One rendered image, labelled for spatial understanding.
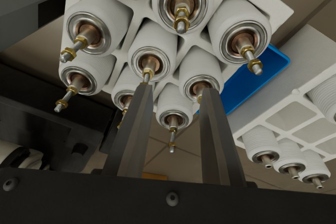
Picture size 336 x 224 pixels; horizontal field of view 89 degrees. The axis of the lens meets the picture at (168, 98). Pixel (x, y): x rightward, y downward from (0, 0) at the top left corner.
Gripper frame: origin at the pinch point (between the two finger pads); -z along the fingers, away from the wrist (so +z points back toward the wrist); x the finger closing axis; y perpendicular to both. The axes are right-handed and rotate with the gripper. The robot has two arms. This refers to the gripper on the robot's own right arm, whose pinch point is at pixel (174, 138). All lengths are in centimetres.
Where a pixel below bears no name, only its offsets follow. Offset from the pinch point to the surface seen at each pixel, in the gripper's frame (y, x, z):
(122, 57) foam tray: 13.3, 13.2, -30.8
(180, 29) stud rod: -0.2, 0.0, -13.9
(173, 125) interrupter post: 25.1, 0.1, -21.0
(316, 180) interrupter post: 51, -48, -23
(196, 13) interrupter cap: 0.8, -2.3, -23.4
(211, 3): -0.5, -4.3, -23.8
